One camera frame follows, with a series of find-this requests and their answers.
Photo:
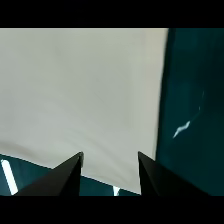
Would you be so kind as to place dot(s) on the white garment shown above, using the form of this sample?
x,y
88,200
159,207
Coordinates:
x,y
83,96

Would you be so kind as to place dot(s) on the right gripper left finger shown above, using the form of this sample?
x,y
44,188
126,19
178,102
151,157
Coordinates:
x,y
65,180

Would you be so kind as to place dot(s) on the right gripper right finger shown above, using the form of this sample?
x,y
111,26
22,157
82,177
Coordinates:
x,y
160,181

